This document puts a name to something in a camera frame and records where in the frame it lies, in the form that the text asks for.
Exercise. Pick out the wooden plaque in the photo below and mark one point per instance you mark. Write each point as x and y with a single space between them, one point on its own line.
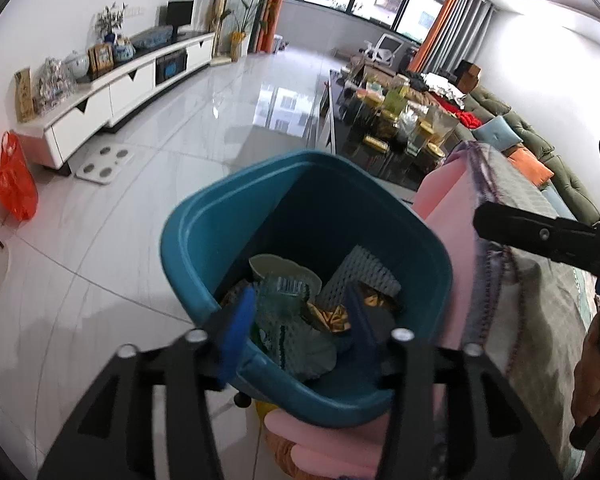
24 95

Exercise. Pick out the black monitor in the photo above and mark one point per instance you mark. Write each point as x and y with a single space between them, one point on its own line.
180 10

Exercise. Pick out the white TV cabinet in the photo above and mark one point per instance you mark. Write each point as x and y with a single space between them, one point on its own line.
115 85

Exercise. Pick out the blue white vase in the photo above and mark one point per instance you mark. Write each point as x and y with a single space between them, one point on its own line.
122 50

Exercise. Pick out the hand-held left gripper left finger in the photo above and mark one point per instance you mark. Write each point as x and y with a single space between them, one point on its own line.
237 330

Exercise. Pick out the person's right hand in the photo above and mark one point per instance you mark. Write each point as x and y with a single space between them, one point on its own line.
587 365

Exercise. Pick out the white foam net sleeve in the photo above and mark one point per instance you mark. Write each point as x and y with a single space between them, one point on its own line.
362 275

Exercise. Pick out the white jar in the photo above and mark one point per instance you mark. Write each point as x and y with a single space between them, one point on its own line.
77 62

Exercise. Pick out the blue trash bin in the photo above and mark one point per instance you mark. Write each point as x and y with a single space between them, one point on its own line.
205 240

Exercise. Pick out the patterned tablecloth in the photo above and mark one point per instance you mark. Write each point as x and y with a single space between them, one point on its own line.
530 300

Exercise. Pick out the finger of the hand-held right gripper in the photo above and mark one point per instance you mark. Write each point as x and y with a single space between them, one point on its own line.
530 232

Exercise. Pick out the orange cushion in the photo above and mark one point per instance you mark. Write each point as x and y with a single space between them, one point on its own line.
530 165

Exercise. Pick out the tall green potted plant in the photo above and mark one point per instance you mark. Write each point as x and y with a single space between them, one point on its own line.
250 10

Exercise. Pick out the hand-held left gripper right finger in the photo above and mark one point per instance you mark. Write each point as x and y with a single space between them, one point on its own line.
357 320

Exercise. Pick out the red clothing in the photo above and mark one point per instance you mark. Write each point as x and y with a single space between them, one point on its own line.
472 120

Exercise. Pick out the white office chair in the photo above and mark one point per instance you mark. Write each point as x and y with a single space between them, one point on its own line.
385 47

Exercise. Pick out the blue tray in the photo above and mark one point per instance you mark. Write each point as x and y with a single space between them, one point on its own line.
152 37

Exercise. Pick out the flower vase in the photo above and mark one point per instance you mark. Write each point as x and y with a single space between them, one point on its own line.
111 22

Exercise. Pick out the glass coffee table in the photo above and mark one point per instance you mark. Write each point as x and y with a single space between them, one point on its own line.
370 150

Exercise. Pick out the glass ornament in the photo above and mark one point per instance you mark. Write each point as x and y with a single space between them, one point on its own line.
50 85

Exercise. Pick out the brown wooden box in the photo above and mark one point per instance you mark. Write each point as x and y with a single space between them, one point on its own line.
469 75

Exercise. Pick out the white bathroom scale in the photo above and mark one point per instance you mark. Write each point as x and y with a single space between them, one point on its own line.
105 160

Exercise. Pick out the white paper bowl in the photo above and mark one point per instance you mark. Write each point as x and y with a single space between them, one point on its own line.
280 267

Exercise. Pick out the green clear wrapper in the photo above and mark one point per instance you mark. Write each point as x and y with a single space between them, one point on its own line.
285 320

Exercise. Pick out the red plastic bag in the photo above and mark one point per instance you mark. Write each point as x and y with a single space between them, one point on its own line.
15 180

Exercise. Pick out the orange grey curtain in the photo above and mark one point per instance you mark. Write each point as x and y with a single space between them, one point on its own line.
275 5
450 25

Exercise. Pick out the green brown sofa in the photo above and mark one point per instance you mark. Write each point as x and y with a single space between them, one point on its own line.
555 170

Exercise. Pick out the pink chair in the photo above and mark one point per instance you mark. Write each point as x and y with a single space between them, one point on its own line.
450 195

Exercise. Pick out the picture frame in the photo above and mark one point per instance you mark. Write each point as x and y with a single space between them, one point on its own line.
100 57

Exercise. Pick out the blue cushion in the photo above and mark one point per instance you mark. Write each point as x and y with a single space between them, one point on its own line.
500 132
560 205

